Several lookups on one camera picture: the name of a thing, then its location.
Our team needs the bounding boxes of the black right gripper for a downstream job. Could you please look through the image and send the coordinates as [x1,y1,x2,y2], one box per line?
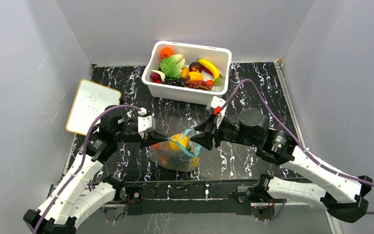
[189,115,258,150]

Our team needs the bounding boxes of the toy yellow pear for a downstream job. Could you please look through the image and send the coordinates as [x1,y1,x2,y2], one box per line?
[169,133,190,151]

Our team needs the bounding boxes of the clear zip top bag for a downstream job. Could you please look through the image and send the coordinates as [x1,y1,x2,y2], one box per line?
[149,129,202,172]

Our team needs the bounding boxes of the toy yellow lemon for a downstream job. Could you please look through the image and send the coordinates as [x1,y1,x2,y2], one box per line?
[190,156,200,170]

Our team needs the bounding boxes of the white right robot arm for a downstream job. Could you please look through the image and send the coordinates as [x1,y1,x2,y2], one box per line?
[191,108,371,223]

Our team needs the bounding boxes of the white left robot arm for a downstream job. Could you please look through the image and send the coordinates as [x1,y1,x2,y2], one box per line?
[23,105,167,234]

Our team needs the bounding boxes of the white plastic food bin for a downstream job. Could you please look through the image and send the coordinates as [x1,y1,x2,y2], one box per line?
[142,41,232,104]

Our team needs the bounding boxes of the toy red grapes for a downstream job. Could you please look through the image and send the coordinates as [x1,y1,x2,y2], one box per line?
[183,80,213,92]

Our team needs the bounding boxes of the toy yellow pepper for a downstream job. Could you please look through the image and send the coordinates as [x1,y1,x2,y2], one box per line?
[187,72,204,82]

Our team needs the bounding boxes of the toy yellow banana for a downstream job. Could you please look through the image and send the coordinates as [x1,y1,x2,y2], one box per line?
[197,59,222,81]

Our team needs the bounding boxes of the toy red chili pepper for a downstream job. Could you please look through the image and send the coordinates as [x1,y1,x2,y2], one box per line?
[202,67,213,76]

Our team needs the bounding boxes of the toy purple onion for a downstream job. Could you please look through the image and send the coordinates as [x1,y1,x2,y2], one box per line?
[150,70,166,83]

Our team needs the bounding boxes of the toy green cabbage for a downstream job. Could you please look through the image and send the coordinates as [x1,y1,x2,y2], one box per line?
[160,54,186,78]

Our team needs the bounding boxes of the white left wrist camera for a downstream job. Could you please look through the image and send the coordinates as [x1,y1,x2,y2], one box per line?
[137,116,156,135]

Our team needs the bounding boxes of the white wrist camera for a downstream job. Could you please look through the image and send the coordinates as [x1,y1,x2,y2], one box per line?
[206,96,226,129]
[137,116,156,135]

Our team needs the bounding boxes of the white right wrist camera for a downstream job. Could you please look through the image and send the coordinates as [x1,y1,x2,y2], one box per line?
[206,96,226,129]

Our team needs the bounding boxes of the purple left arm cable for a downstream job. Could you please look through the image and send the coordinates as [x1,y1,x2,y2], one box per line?
[32,104,147,234]

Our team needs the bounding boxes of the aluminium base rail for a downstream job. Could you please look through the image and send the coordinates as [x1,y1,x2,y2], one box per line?
[43,182,336,214]

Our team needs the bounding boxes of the white board wooden frame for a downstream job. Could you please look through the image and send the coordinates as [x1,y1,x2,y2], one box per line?
[66,79,121,136]

